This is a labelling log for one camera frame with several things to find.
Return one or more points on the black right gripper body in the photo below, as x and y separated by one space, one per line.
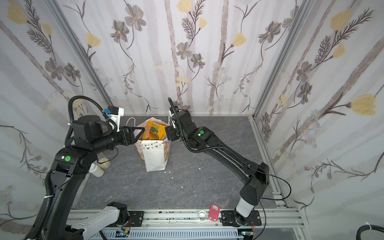
172 133

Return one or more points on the yellow snack box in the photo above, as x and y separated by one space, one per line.
154 132

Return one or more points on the white paper gift bag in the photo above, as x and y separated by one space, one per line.
155 154

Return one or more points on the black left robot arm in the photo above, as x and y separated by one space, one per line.
89 136

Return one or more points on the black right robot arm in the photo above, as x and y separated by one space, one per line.
202 140

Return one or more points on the round beige floor disc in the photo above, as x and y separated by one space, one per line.
103 161

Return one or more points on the white plastic bottle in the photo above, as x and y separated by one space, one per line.
96 170

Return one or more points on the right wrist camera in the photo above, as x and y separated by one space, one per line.
172 118

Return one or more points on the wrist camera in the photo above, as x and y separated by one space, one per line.
172 118
114 115

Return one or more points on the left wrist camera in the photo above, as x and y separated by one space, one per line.
114 115

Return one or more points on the white round knob on rail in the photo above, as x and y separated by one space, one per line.
202 215

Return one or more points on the pink tag on rail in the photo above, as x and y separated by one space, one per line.
214 213

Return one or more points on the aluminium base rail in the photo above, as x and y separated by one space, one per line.
183 224

